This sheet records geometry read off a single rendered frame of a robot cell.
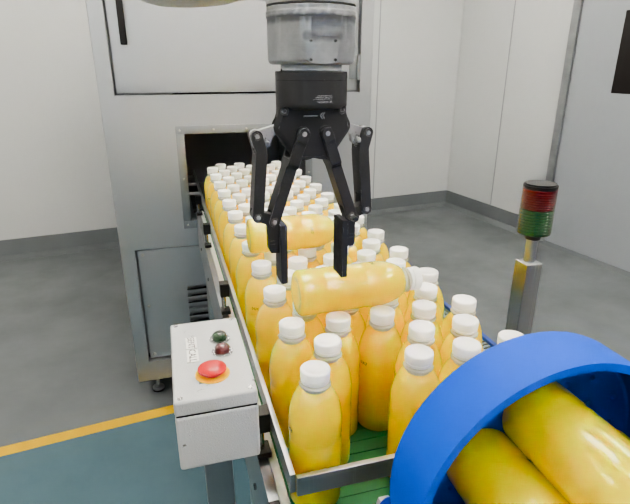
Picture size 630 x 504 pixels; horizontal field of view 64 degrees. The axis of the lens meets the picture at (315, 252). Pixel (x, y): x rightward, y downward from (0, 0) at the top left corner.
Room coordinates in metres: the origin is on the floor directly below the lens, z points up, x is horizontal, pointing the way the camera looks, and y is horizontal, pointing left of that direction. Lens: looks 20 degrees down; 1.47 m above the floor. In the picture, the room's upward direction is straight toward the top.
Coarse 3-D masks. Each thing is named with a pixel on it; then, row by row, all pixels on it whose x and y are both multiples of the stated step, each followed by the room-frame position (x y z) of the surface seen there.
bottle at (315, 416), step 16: (304, 400) 0.54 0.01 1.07; (320, 400) 0.54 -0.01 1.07; (336, 400) 0.55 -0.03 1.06; (288, 416) 0.55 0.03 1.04; (304, 416) 0.53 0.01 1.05; (320, 416) 0.53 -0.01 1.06; (336, 416) 0.54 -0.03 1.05; (304, 432) 0.53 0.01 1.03; (320, 432) 0.52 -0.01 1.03; (336, 432) 0.54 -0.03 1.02; (304, 448) 0.53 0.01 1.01; (320, 448) 0.52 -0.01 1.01; (336, 448) 0.54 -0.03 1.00; (304, 464) 0.53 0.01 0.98; (320, 464) 0.52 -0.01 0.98; (336, 464) 0.54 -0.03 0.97; (304, 496) 0.53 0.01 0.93; (320, 496) 0.52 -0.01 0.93; (336, 496) 0.54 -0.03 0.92
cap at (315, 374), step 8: (312, 360) 0.58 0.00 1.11; (304, 368) 0.56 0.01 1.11; (312, 368) 0.56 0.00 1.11; (320, 368) 0.56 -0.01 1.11; (328, 368) 0.56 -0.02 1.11; (304, 376) 0.54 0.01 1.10; (312, 376) 0.54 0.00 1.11; (320, 376) 0.54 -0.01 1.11; (328, 376) 0.55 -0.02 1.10; (304, 384) 0.55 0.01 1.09; (312, 384) 0.54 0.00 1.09; (320, 384) 0.54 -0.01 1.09
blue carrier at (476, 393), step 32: (512, 352) 0.40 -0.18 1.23; (544, 352) 0.39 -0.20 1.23; (576, 352) 0.39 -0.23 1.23; (608, 352) 0.40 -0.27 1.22; (448, 384) 0.39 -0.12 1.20; (480, 384) 0.37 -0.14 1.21; (512, 384) 0.36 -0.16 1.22; (544, 384) 0.36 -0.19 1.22; (576, 384) 0.43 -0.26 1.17; (608, 384) 0.45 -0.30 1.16; (416, 416) 0.39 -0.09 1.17; (448, 416) 0.36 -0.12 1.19; (480, 416) 0.34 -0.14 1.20; (608, 416) 0.45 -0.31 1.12; (416, 448) 0.36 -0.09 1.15; (448, 448) 0.34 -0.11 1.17; (416, 480) 0.35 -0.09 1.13; (448, 480) 0.40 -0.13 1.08
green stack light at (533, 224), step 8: (520, 208) 0.96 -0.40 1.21; (520, 216) 0.95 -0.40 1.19; (528, 216) 0.93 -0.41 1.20; (536, 216) 0.93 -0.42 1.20; (544, 216) 0.92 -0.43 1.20; (552, 216) 0.93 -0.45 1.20; (520, 224) 0.95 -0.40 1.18; (528, 224) 0.93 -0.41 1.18; (536, 224) 0.92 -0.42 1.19; (544, 224) 0.92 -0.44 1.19; (552, 224) 0.94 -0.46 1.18; (520, 232) 0.94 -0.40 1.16; (528, 232) 0.93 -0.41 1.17; (536, 232) 0.92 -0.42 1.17; (544, 232) 0.92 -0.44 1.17
